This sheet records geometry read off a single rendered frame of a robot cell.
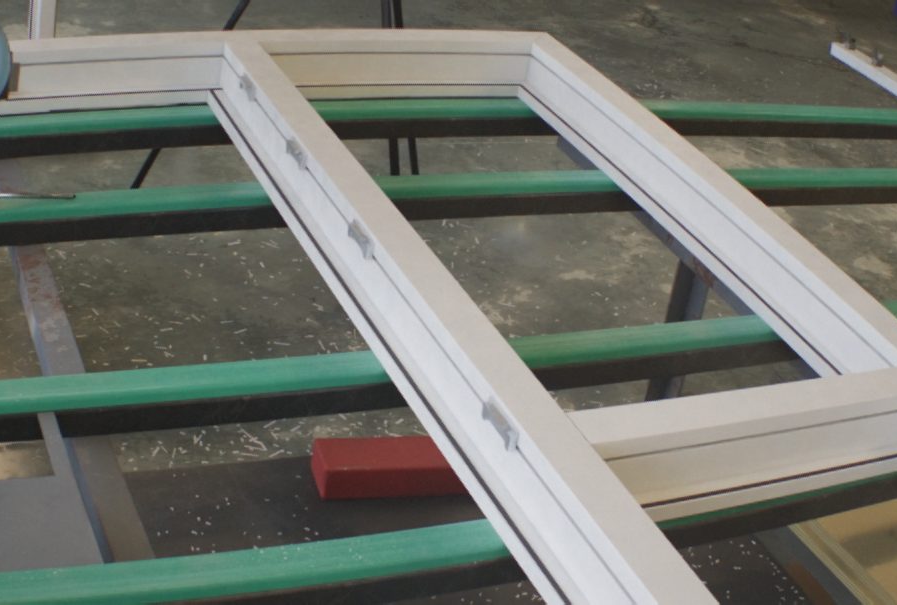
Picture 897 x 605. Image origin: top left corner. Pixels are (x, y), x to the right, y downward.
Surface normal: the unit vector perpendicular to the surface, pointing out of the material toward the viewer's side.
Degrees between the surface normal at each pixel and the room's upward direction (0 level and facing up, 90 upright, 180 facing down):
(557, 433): 0
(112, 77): 90
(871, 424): 90
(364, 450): 0
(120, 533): 0
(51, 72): 90
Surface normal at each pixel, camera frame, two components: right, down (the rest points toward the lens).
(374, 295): -0.92, 0.07
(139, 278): 0.15, -0.87
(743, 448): 0.38, 0.49
